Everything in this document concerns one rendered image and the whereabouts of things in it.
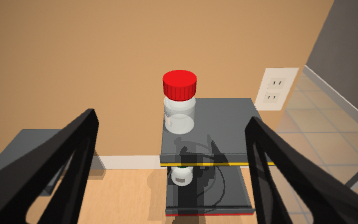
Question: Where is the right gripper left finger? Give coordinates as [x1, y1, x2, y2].
[0, 108, 99, 224]

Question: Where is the white bottle with green cap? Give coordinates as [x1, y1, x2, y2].
[171, 167, 194, 186]

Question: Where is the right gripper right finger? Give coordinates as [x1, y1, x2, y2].
[245, 117, 358, 224]

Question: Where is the white bottle with red cap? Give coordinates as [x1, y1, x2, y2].
[163, 70, 197, 135]

